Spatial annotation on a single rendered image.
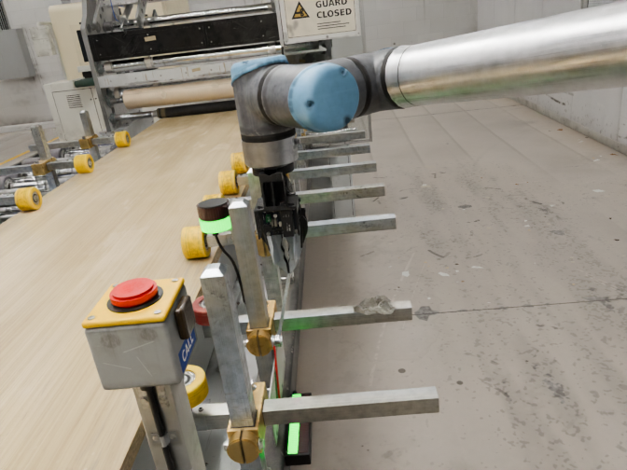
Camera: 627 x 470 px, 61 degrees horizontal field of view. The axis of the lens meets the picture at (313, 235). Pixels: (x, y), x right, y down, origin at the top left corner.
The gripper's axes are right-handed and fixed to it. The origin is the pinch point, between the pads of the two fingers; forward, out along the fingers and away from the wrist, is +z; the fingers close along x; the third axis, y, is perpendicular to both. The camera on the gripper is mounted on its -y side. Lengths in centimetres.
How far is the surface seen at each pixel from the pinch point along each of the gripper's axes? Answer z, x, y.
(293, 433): 30.6, -2.3, 10.1
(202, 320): 12.1, -19.2, -3.1
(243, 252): -2.9, -8.2, -1.2
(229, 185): 6, -25, -78
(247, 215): -10.0, -6.2, -1.2
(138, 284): -22, -7, 48
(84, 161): 5, -97, -130
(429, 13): -21, 190, -884
